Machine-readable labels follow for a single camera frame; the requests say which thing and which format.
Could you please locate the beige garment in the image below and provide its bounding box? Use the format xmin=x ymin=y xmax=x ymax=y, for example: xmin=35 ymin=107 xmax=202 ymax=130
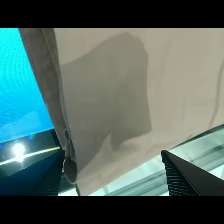
xmin=18 ymin=27 xmax=224 ymax=197

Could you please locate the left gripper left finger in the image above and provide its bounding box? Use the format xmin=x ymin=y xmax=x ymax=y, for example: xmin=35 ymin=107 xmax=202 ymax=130
xmin=0 ymin=148 xmax=66 ymax=197

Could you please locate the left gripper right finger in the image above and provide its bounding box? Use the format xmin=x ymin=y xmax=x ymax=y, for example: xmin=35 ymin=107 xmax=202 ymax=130
xmin=160 ymin=149 xmax=224 ymax=197

